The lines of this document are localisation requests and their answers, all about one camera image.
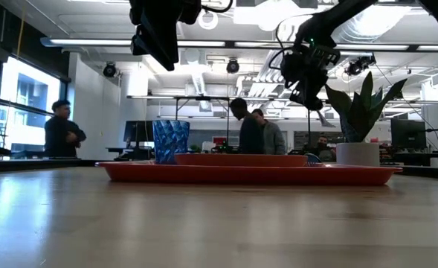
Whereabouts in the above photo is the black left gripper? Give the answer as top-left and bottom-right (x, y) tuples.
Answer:
(129, 0), (203, 72)

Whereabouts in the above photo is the black computer monitor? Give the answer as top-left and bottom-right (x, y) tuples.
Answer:
(390, 118), (428, 151)
(123, 120), (155, 144)

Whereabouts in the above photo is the orange plastic plate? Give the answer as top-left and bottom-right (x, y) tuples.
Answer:
(174, 153), (309, 168)

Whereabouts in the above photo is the black metal frame stand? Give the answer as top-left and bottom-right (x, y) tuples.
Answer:
(173, 95), (231, 153)

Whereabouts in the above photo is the large window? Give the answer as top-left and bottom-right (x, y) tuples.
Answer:
(0, 54), (69, 157)

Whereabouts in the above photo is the green leafy plant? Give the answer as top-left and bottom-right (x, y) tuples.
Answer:
(323, 71), (408, 144)

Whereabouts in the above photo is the blue faceted plastic cup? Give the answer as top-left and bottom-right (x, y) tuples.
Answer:
(152, 119), (191, 166)

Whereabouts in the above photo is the person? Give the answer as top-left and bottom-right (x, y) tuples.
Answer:
(251, 108), (287, 156)
(229, 97), (266, 156)
(43, 99), (88, 159)
(308, 135), (338, 162)

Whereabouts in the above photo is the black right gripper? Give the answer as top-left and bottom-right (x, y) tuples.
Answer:
(280, 45), (341, 112)

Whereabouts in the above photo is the black ceiling spotlight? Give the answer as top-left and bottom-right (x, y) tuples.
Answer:
(225, 58), (240, 74)
(103, 62), (117, 79)
(344, 54), (377, 77)

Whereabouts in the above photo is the red plastic tray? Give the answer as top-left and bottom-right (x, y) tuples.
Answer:
(95, 160), (404, 188)

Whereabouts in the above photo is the white plant pot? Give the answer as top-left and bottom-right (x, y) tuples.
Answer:
(335, 142), (381, 168)

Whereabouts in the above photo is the long ceiling strip light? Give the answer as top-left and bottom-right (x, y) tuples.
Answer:
(39, 36), (438, 53)

